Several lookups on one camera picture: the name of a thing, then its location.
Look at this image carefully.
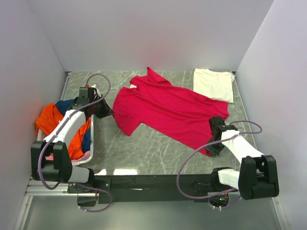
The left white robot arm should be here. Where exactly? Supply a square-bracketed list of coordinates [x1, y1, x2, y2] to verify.
[30, 86, 114, 193]

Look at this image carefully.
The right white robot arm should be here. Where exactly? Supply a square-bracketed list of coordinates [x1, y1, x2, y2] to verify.
[205, 116, 279, 200]

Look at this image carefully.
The light pink garment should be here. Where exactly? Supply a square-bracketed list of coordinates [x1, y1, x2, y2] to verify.
[45, 151, 91, 162]

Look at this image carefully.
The black base beam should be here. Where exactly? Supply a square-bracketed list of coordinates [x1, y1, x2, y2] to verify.
[67, 174, 240, 207]

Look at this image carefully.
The pink red t-shirt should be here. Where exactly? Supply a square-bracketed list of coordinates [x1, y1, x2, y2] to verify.
[113, 68, 229, 150]

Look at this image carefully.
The dark blue t-shirt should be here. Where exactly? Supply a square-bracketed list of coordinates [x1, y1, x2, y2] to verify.
[55, 99, 91, 160]

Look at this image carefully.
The orange t-shirt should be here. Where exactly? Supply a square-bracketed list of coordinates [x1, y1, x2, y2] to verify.
[35, 103, 92, 161]

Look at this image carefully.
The aluminium frame rail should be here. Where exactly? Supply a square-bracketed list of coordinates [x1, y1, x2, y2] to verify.
[13, 176, 70, 230]

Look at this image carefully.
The white plastic laundry basket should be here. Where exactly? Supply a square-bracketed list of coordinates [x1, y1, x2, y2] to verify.
[35, 105, 94, 166]

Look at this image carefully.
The folded white t-shirt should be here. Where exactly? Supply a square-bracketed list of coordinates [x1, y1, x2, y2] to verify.
[193, 69, 235, 104]

